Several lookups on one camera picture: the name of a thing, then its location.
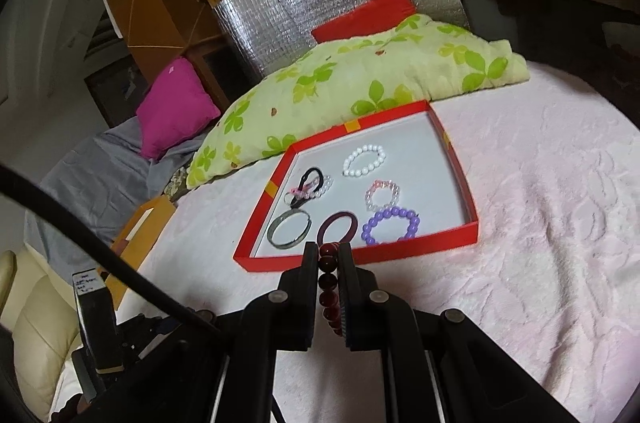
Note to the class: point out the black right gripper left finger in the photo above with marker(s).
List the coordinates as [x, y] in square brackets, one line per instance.
[283, 319]

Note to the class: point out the dark metal bangle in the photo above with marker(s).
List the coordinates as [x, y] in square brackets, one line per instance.
[289, 229]

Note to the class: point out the orange cardboard box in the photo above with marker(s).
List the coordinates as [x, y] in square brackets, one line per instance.
[142, 231]

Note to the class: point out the green leaf print pillow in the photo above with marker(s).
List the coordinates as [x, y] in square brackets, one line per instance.
[338, 81]

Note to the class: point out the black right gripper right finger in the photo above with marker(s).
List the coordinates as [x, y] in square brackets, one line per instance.
[372, 319]

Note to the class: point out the grey bed sheet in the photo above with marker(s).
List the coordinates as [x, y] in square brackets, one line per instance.
[104, 179]

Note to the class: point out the cream leather sofa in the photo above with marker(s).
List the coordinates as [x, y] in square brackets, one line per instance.
[38, 311]

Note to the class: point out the maroon elastic hair band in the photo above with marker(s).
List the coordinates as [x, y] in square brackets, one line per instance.
[340, 227]

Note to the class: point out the magenta cushion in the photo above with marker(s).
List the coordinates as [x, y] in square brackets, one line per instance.
[175, 109]

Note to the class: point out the red gift box lid tray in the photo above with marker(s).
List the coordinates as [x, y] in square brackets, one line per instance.
[395, 170]

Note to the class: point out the red cushion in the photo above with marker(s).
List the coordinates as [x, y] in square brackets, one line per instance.
[372, 17]

